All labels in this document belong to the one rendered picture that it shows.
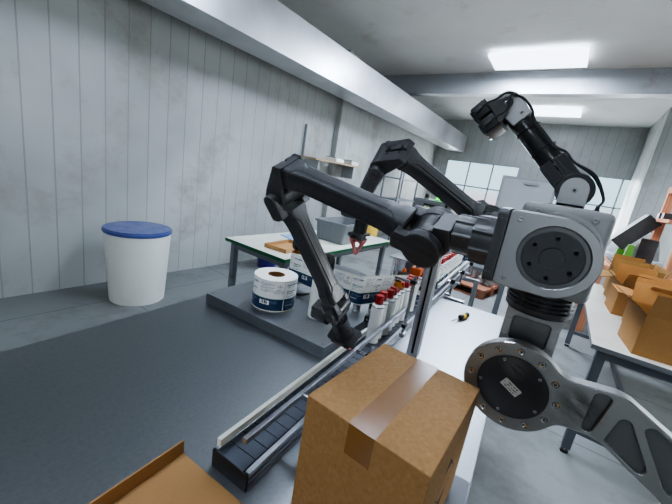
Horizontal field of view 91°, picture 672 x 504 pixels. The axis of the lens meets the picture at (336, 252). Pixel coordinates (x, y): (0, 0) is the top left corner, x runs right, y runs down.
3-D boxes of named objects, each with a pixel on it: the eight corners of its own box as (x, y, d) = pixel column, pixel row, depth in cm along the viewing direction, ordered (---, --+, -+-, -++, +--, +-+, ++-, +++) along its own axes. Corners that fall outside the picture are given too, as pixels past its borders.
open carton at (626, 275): (590, 298, 298) (604, 259, 289) (655, 316, 276) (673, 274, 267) (596, 311, 261) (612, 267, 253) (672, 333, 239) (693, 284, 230)
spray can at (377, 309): (366, 337, 138) (375, 291, 133) (378, 340, 136) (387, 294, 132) (363, 342, 133) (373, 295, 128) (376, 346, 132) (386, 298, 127)
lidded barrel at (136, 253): (152, 282, 373) (153, 220, 357) (181, 299, 342) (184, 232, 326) (91, 293, 325) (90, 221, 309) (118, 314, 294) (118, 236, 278)
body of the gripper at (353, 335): (337, 323, 116) (333, 312, 111) (362, 334, 112) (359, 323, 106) (327, 338, 113) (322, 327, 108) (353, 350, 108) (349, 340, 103)
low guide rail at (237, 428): (392, 311, 165) (393, 307, 165) (394, 312, 165) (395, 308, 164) (216, 444, 74) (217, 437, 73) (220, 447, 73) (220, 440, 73)
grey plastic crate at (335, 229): (339, 233, 408) (342, 215, 402) (368, 241, 388) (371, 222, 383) (311, 237, 357) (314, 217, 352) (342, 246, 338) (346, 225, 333)
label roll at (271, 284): (245, 296, 159) (248, 267, 155) (283, 293, 170) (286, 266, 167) (260, 314, 143) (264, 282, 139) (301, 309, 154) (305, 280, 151)
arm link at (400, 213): (255, 159, 73) (285, 142, 79) (263, 208, 83) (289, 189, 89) (445, 245, 56) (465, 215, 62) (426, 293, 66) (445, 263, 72)
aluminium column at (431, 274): (409, 349, 143) (445, 195, 128) (419, 353, 141) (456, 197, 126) (405, 353, 140) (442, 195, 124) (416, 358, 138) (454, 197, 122)
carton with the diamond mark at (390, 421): (365, 430, 91) (384, 342, 85) (451, 487, 78) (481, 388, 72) (289, 508, 67) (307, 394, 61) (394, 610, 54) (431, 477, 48)
